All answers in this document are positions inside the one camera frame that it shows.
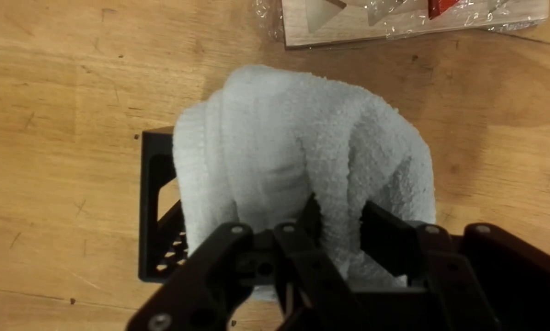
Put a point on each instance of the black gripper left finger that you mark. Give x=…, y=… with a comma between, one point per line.
x=211, y=276

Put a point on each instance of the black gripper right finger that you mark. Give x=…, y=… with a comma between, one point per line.
x=469, y=282

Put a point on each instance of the white terry cloth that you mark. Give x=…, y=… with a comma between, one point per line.
x=285, y=140

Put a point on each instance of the red yellow triangle block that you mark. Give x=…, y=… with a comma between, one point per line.
x=439, y=8

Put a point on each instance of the black perforated box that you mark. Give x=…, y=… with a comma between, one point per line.
x=151, y=184

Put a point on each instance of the wooden shape puzzle board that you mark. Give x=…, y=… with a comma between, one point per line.
x=348, y=28

